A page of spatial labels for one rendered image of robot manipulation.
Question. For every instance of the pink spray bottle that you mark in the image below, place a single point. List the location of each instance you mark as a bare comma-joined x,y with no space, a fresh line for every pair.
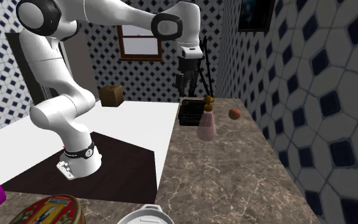
206,125

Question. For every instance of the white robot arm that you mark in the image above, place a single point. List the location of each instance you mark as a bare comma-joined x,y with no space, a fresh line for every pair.
57,80

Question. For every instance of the dark brown robot stand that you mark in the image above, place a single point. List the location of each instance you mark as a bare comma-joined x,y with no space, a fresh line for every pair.
126,173

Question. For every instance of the black tripod stand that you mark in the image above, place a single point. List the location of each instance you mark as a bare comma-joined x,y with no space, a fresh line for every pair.
206,77

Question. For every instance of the white pot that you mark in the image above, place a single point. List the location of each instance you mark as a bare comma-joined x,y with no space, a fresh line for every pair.
147,216

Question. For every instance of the black basket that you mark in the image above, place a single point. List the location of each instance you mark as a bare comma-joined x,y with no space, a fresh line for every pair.
190,112

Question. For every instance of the red apple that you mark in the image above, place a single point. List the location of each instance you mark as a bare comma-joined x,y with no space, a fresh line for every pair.
234,114

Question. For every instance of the red printed tin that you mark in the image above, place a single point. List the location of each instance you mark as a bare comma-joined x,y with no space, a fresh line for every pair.
48,212

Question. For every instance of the wooden framed window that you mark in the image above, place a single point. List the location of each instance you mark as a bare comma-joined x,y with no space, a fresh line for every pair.
141,46

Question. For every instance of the brown cardboard box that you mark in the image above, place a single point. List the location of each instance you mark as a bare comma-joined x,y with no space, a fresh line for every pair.
111,96

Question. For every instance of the dark framed wall picture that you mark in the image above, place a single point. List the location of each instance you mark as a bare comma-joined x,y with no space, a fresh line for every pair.
255,14

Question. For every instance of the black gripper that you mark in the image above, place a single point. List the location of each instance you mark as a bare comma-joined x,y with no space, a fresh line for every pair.
187,65

